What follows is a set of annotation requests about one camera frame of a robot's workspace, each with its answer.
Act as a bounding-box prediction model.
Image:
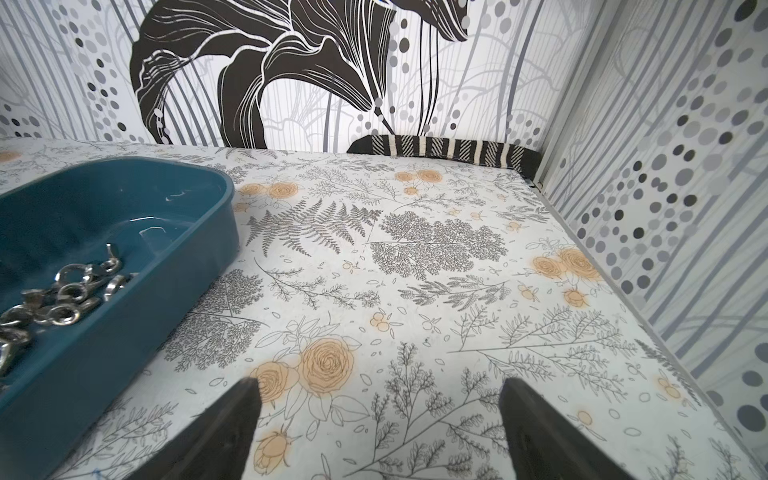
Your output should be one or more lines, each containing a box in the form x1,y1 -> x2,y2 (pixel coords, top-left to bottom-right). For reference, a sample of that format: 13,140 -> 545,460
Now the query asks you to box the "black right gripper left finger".
129,377 -> 262,479

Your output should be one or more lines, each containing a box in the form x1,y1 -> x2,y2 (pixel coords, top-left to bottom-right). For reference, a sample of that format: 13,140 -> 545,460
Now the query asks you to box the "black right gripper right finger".
499,378 -> 631,480

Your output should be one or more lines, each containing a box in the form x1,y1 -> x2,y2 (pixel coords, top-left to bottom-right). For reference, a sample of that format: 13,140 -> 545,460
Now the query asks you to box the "teal plastic storage box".
1,157 -> 239,479

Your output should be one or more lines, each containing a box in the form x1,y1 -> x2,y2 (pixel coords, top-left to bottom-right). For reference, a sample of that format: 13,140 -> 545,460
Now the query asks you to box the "pile of silver wing nuts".
1,243 -> 139,377

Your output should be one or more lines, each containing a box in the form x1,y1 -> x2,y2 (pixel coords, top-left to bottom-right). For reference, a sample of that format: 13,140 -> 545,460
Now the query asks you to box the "black white striped cloth roll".
347,134 -> 543,181

